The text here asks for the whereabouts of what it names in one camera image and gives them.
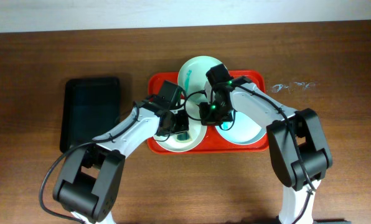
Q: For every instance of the light blue plate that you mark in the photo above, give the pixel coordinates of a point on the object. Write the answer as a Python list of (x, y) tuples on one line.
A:
[(241, 131)]

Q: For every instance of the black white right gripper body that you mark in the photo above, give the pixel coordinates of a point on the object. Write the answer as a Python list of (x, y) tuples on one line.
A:
[(215, 118)]

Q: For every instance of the light green plate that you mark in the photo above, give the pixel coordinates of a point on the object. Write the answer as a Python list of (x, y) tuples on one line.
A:
[(192, 75)]

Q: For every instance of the red plastic tray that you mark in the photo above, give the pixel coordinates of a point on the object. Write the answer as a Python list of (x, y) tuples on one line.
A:
[(213, 142)]

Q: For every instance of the white plate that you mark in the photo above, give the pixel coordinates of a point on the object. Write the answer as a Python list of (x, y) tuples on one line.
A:
[(196, 131)]

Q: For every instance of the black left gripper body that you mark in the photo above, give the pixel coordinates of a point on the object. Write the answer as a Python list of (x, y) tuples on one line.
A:
[(179, 127)]

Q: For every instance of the black water tray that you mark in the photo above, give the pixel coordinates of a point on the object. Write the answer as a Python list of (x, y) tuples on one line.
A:
[(91, 107)]

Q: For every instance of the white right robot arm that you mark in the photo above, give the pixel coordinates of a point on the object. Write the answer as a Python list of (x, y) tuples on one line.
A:
[(299, 152)]

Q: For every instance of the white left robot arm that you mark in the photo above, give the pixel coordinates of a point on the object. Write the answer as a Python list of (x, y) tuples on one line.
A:
[(89, 179)]

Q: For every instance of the green yellow sponge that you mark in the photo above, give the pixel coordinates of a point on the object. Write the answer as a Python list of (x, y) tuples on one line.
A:
[(183, 137)]

